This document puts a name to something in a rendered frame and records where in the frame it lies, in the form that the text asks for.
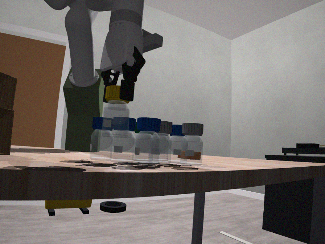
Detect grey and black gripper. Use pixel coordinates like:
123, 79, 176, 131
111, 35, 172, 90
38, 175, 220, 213
100, 20, 145, 103

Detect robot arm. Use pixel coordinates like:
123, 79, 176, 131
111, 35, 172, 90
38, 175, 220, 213
44, 0, 163, 87

